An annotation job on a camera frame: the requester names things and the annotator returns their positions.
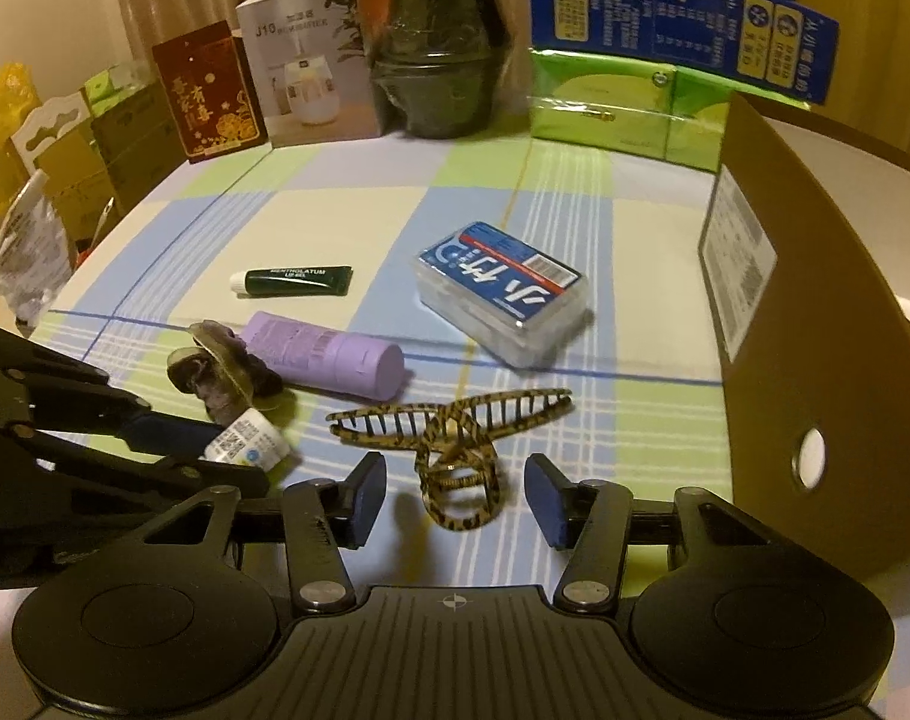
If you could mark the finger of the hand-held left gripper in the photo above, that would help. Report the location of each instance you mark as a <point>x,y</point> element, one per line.
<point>174,435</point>
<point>125,461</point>

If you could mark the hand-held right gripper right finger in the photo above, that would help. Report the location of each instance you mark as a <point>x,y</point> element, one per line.
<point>546,499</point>

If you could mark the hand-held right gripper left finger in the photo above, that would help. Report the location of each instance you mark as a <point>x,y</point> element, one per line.
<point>369,499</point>

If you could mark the brown hair scrunchie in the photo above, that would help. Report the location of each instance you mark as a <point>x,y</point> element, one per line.
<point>215,375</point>

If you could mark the leopard print hair claw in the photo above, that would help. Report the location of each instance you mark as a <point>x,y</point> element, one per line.
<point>455,420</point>

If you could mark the purple tube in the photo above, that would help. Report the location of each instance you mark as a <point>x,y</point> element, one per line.
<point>327,352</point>

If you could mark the green lip gel tube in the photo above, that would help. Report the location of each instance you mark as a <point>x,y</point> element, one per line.
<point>297,281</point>

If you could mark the clear plastic box blue label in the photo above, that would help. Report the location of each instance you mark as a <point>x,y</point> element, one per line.
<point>500,292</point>

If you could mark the brown cardboard box white inside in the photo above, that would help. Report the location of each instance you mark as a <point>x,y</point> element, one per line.
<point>800,315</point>

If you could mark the clear plastic bag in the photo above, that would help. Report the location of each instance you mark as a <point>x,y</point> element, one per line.
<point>27,255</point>

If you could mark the checked tablecloth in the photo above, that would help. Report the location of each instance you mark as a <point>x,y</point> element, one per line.
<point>312,225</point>

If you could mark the brown cardboard carton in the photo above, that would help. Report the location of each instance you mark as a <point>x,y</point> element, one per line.
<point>83,191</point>
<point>136,139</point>

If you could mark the white cardboard hang tab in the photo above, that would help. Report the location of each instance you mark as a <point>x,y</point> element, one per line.
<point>50,127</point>

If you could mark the red gift box gold print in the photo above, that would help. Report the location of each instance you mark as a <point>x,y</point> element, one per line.
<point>207,97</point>

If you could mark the yellow plastic bag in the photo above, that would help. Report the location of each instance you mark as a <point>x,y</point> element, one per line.
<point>1,135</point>

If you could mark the small green tissue bundle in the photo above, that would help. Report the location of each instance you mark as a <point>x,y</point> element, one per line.
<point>113,86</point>

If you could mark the white humidifier box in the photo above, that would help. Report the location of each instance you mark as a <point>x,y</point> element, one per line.
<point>305,67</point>

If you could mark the green tissue pack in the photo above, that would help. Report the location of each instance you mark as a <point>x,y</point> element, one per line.
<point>597,101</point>

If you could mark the wrapped black bowl stack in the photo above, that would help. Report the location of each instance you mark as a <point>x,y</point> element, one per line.
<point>440,67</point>

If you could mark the blue carton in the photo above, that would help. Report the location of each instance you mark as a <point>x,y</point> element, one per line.
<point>672,22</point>

